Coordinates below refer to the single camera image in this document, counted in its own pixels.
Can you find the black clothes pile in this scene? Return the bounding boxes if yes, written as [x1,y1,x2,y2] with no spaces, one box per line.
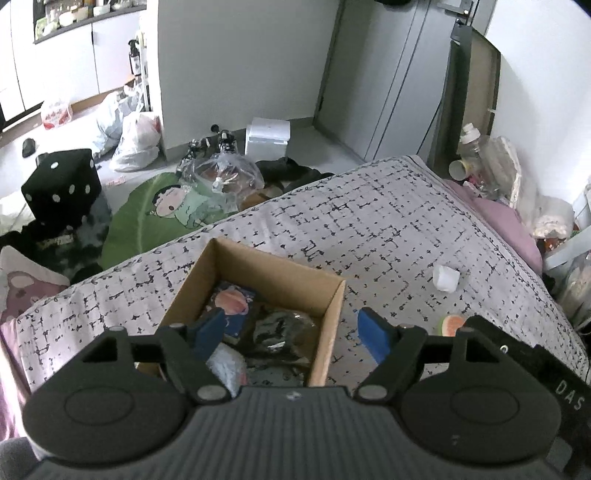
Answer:
[256,157,335,190]

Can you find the heap of white plastic bags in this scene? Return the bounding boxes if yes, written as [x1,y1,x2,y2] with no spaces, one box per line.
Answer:
[489,136,575,238]

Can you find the white kitchen base cabinets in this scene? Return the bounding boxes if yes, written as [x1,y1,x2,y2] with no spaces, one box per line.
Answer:
[0,9,148,125]

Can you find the grey door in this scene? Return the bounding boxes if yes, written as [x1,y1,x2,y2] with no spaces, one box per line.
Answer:
[314,0,462,162]

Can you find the colourful printed soft pouch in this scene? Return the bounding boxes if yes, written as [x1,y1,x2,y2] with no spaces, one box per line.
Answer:
[210,281,259,344]

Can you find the watermelon slice soft toy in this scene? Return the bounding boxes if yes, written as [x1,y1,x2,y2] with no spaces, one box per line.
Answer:
[438,315,466,337]

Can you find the dark mottled cloth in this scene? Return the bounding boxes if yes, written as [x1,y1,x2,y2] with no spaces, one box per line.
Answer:
[0,198,112,282]

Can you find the white box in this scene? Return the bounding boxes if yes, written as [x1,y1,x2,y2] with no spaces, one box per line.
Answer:
[245,117,291,160]

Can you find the clear plastic bag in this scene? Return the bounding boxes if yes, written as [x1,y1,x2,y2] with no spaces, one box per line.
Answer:
[180,154,266,215]

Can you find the black dice stool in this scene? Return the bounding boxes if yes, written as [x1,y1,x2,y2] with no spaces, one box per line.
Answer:
[21,148,103,229]

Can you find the pink pillow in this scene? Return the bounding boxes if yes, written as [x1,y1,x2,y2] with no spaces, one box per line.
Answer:
[443,178,543,273]

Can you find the clear plastic bottle white cap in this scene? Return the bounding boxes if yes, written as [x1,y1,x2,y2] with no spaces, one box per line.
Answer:
[457,124,497,185]

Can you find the pink cartoon cushion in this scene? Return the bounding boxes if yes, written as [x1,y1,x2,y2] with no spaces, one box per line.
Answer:
[0,246,70,324]

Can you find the white plastic bag red print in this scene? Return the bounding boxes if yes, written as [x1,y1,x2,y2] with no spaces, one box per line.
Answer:
[109,112,162,172]

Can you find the white cube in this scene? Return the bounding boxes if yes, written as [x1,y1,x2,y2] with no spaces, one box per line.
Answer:
[433,264,461,293]

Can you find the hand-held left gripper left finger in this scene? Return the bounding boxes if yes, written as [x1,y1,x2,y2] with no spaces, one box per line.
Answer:
[69,307,232,405]

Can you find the black soft item white patch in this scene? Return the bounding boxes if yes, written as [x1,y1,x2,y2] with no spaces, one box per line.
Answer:
[245,309,319,365]

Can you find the brown cardboard box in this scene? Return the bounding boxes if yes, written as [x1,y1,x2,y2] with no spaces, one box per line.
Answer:
[139,237,347,387]

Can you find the brown board black frame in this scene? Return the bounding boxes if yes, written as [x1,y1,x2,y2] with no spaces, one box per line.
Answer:
[427,21,502,181]

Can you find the green leaf cushion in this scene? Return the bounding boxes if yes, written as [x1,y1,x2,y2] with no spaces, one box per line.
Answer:
[99,172,241,271]

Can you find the red and white plastic bag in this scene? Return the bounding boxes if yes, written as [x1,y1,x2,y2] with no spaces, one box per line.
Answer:
[41,99,74,131]

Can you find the pale blue plastic bag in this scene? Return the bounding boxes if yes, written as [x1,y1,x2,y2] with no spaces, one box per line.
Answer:
[95,90,144,158]

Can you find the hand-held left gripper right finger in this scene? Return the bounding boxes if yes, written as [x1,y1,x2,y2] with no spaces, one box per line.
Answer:
[355,307,507,402]

